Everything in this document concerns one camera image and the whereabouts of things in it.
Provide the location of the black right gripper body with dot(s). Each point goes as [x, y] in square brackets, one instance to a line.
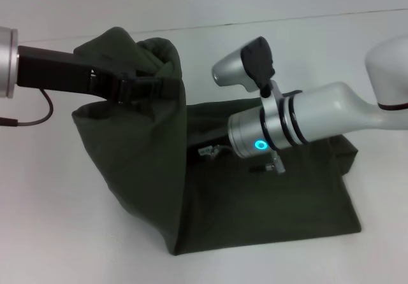
[207, 136]

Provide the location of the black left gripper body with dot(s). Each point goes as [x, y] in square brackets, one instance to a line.
[57, 69]

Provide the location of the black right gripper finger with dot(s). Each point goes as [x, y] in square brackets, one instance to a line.
[146, 88]

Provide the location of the dark green FREE! t-shirt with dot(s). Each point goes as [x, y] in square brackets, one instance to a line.
[134, 169]

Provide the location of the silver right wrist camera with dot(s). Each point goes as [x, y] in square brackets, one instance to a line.
[236, 66]

